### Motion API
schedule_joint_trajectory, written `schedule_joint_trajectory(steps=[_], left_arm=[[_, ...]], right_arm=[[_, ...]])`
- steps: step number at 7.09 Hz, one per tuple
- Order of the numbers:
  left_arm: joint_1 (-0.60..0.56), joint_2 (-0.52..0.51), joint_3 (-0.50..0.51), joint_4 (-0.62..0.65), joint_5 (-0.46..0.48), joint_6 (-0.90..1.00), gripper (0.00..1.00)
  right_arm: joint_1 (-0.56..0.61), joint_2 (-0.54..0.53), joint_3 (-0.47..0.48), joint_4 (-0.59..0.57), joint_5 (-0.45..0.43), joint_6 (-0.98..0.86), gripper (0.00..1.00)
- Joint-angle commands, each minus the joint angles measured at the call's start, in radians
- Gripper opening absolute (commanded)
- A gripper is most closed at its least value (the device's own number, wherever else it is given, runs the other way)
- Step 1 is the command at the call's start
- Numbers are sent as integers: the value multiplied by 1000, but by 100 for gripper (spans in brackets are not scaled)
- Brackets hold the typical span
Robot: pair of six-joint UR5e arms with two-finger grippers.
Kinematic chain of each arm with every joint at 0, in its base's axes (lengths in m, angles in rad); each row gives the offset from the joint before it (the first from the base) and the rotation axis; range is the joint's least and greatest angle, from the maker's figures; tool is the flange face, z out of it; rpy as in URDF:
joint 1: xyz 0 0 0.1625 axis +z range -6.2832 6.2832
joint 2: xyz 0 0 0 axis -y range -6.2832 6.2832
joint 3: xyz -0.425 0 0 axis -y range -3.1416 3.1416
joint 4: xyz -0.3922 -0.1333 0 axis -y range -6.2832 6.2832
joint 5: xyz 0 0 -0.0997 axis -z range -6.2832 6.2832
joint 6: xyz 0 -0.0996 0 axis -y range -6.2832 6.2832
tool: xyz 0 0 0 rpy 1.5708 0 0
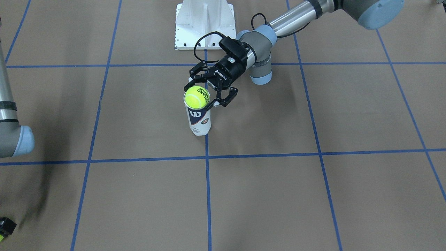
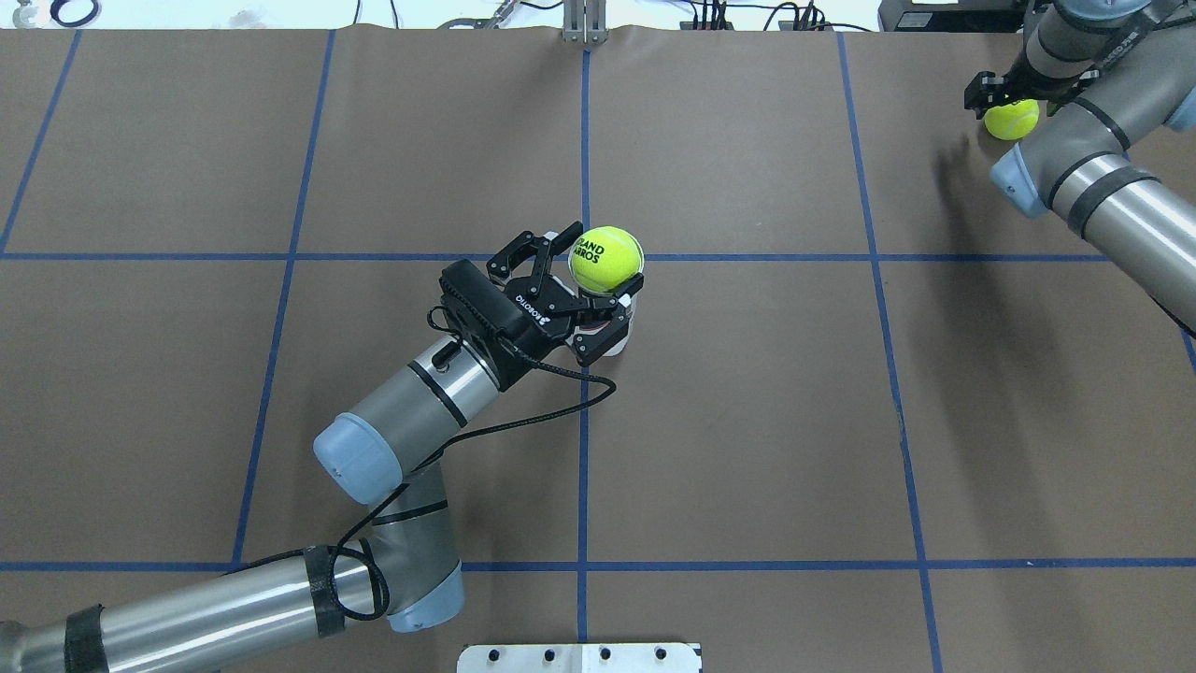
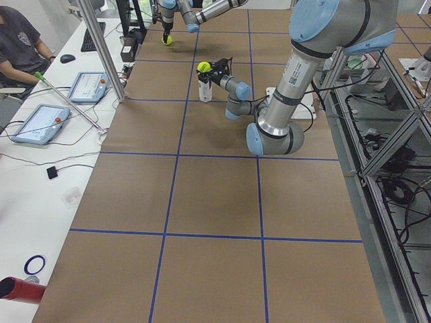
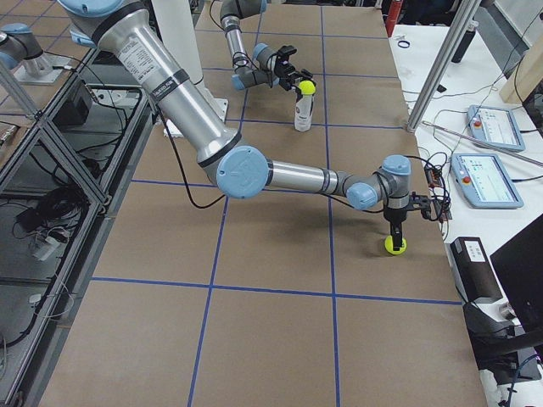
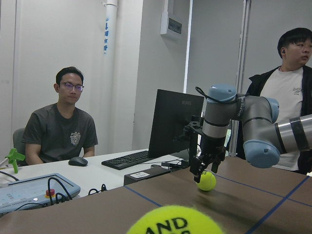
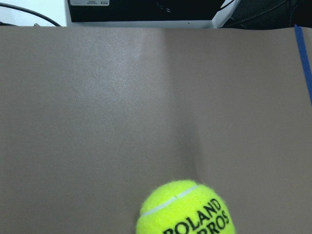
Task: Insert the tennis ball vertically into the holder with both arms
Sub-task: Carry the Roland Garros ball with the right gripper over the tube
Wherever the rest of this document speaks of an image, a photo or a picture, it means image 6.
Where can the yellow tennis ball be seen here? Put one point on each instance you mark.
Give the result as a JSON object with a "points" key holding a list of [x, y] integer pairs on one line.
{"points": [[184, 207]]}

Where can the black device box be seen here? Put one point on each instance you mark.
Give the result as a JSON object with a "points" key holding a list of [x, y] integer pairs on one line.
{"points": [[152, 13]]}

